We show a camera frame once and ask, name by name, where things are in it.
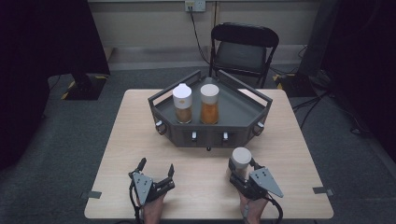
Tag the black stand base yellow tape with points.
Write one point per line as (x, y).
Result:
(294, 85)
(87, 88)

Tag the person's right hand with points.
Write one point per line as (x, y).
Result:
(253, 211)

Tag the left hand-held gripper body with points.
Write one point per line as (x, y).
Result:
(144, 187)

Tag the brown spice bottle tabbed lid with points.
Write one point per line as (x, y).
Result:
(182, 102)

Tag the black folding chair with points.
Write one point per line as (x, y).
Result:
(241, 56)

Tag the white wall socket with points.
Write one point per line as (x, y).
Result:
(195, 5)

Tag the orange spice bottle white lid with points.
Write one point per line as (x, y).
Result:
(209, 105)

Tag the person's left hand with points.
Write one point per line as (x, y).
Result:
(154, 210)

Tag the dark grey corner storage rack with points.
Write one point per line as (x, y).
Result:
(236, 109)

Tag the dark curtain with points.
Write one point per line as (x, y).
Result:
(364, 62)
(37, 62)

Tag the tan spice bottle white lid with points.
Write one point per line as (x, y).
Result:
(241, 157)

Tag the grey tape strip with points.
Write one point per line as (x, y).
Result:
(91, 195)
(322, 190)

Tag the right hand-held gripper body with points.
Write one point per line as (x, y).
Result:
(264, 182)

